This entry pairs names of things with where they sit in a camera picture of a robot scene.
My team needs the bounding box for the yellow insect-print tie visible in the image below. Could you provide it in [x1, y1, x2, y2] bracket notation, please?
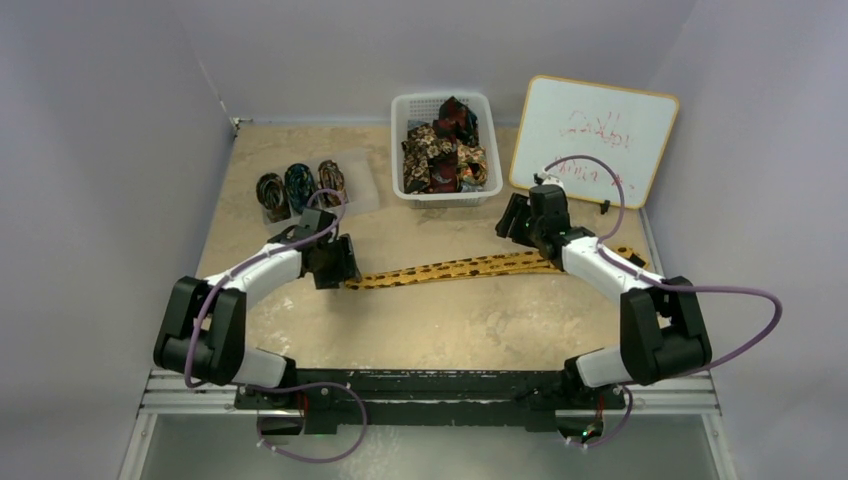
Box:
[343, 245, 649, 291]

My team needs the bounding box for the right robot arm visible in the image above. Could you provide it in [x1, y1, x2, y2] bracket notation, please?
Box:
[495, 184, 712, 407]

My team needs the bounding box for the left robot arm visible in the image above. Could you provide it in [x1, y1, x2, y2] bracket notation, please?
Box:
[153, 207, 360, 409]

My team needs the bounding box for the clear plastic organizer tray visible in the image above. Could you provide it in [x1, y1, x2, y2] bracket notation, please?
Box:
[254, 148, 380, 230]

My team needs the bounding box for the rolled blue green tie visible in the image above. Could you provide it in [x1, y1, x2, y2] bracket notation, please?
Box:
[283, 163, 317, 215]

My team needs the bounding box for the rolled pink brown tie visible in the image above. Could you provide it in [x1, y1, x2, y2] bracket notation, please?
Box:
[318, 159, 348, 207]

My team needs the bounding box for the rolled dark striped tie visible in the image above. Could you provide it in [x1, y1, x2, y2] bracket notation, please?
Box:
[255, 172, 291, 223]

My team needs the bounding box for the dark red tie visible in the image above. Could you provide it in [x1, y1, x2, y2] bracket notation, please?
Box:
[427, 97, 487, 194]

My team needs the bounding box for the brown floral tie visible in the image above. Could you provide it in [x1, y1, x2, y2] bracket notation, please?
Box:
[401, 122, 489, 195]

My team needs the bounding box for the white plastic basket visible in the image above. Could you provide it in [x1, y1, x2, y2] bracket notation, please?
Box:
[391, 91, 504, 209]

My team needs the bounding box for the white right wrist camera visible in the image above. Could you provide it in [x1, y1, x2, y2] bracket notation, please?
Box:
[533, 172, 565, 190]

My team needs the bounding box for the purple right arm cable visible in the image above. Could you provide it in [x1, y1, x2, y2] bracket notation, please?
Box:
[543, 154, 784, 386]

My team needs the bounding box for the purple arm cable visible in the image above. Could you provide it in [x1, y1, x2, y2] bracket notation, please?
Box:
[543, 154, 784, 386]
[184, 188, 348, 390]

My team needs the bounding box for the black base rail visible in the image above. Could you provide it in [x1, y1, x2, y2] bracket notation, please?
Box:
[235, 368, 626, 435]

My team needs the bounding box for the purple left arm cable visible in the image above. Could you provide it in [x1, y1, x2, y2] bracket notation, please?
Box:
[184, 188, 348, 390]

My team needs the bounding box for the whiteboard with yellow frame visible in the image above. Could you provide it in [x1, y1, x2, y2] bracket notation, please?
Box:
[509, 75, 680, 209]

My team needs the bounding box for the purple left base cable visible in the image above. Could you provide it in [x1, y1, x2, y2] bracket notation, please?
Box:
[256, 382, 367, 465]

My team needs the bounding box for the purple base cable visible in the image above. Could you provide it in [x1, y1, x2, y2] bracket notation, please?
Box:
[564, 387, 634, 450]
[256, 382, 367, 465]

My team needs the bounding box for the aluminium frame rail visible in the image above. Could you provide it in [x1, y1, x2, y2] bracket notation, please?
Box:
[119, 369, 246, 480]

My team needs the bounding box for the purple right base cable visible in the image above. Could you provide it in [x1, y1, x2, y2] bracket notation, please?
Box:
[564, 387, 634, 450]

